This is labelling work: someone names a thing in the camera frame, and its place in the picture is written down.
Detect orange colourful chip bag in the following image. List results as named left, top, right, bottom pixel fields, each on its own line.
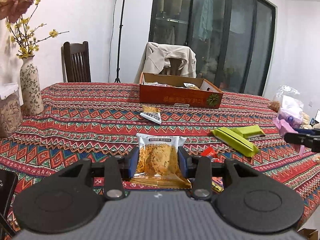
left=201, top=147, right=223, bottom=193

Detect gold crisp packet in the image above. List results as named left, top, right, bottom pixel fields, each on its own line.
left=131, top=133, right=191, bottom=189

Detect green snack bar pack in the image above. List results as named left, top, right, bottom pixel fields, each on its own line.
left=211, top=127, right=259, bottom=158

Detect small crisp packet dark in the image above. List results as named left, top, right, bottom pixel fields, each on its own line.
left=140, top=105, right=162, bottom=125

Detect white crisp snack packet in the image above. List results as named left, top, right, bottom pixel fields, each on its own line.
left=143, top=82, right=200, bottom=90

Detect purple tissue pack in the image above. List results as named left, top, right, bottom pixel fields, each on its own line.
left=269, top=85, right=304, bottom=128

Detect patterned red tablecloth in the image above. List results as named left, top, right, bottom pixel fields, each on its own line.
left=1, top=83, right=319, bottom=223

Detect orange cardboard box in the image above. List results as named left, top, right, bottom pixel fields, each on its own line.
left=139, top=73, right=223, bottom=109

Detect floral ceramic slim vase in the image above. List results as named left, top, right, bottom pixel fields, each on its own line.
left=20, top=56, right=43, bottom=116

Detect black smartphone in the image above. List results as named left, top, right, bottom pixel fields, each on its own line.
left=0, top=169, right=19, bottom=238

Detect chair with beige jacket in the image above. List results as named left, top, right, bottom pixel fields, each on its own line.
left=133, top=42, right=198, bottom=84

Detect dark wooden chair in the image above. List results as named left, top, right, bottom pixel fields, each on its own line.
left=63, top=41, right=91, bottom=82

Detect beige jacket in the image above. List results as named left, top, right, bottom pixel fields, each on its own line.
left=133, top=42, right=198, bottom=84

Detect dark glass sliding door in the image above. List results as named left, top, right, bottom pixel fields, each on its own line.
left=149, top=0, right=276, bottom=95

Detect yellow flower branches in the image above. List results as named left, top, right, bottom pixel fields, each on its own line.
left=5, top=0, right=68, bottom=59

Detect studio light on stand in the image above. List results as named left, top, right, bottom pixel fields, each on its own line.
left=108, top=0, right=126, bottom=83

